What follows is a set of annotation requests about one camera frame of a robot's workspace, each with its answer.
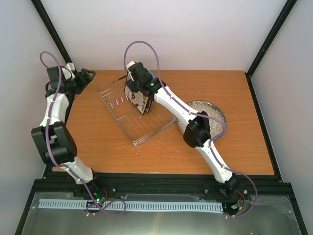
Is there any blue polka dot plate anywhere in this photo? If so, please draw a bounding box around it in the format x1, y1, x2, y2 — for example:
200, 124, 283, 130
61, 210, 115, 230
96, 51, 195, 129
148, 70, 156, 79

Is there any white square floral plate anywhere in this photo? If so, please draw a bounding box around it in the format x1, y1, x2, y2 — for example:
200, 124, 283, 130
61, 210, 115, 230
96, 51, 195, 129
145, 100, 152, 113

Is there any chrome wire dish rack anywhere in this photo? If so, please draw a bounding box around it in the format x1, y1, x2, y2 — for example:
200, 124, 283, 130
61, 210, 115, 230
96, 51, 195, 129
97, 76, 177, 146

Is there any grey speckled round plate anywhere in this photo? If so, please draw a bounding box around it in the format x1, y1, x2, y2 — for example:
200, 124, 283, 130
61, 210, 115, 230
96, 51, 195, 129
187, 100, 227, 140

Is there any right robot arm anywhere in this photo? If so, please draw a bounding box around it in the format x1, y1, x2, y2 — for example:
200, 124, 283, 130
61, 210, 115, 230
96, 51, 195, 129
124, 61, 239, 198

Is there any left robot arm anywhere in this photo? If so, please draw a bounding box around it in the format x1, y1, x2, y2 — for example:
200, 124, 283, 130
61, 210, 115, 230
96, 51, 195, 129
31, 67, 102, 197

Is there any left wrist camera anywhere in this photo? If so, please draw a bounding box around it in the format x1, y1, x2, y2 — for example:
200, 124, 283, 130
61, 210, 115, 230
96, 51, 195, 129
46, 63, 75, 88

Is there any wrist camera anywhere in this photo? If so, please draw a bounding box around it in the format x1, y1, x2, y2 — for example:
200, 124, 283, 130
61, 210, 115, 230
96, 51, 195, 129
46, 63, 75, 88
124, 61, 136, 81

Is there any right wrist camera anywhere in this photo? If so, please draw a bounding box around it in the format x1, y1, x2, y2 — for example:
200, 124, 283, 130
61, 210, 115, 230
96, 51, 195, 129
124, 61, 136, 81

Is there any light blue cable duct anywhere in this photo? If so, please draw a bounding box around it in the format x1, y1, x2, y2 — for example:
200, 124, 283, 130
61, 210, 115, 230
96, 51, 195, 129
38, 199, 223, 213

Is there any black aluminium frame rail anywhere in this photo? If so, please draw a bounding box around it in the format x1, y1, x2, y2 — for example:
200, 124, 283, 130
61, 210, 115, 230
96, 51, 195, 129
34, 171, 293, 199

